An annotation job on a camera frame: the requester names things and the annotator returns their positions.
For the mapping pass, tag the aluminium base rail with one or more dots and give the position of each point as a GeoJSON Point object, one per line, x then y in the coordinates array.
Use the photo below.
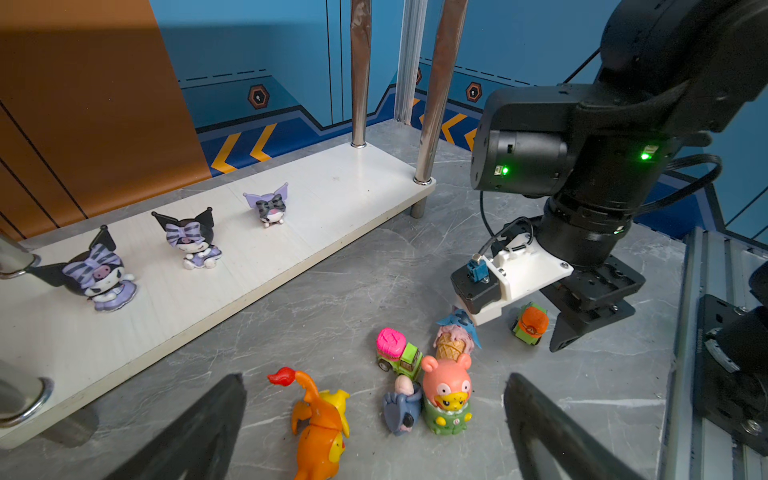
{"type": "Point", "coordinates": [715, 424]}

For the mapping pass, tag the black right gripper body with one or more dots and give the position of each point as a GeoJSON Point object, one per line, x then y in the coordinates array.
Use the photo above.
{"type": "Point", "coordinates": [590, 299]}

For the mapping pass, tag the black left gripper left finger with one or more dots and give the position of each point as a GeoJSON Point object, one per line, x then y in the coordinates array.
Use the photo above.
{"type": "Point", "coordinates": [197, 445]}

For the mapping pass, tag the white two-tier metal shelf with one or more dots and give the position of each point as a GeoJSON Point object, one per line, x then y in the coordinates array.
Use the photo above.
{"type": "Point", "coordinates": [93, 120]}

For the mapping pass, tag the green truck pink top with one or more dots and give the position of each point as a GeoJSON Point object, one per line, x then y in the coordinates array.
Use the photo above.
{"type": "Point", "coordinates": [396, 354]}

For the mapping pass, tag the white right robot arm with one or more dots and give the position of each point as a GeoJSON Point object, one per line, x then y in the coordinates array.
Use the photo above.
{"type": "Point", "coordinates": [601, 154]}

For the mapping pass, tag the purple eared figure toy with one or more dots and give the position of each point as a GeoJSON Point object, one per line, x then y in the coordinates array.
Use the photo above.
{"type": "Point", "coordinates": [271, 207]}

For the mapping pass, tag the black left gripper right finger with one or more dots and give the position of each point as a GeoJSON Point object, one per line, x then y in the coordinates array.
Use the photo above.
{"type": "Point", "coordinates": [548, 443]}

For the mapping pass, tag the green truck orange top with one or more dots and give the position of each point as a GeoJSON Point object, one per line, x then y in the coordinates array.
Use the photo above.
{"type": "Point", "coordinates": [531, 324]}

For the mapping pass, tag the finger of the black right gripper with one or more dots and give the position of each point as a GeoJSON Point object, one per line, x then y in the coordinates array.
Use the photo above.
{"type": "Point", "coordinates": [568, 329]}

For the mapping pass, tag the orange fox toy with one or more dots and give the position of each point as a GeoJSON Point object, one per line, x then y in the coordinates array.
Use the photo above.
{"type": "Point", "coordinates": [319, 420]}

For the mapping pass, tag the aluminium corner post right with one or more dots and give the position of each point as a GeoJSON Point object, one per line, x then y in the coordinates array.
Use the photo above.
{"type": "Point", "coordinates": [412, 30]}

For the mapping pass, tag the pink pig toy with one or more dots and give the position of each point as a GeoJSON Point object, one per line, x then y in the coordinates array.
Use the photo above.
{"type": "Point", "coordinates": [447, 390]}

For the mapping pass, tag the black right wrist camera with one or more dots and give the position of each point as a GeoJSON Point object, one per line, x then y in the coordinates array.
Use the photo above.
{"type": "Point", "coordinates": [484, 285]}

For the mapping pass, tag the blue small toy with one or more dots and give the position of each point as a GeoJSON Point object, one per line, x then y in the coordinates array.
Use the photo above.
{"type": "Point", "coordinates": [456, 335]}

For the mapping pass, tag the grey donkey toy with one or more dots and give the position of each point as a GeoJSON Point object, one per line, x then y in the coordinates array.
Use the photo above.
{"type": "Point", "coordinates": [402, 407]}

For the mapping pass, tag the black purple kuromi figure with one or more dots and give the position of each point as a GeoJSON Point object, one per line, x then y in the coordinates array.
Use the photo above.
{"type": "Point", "coordinates": [98, 274]}

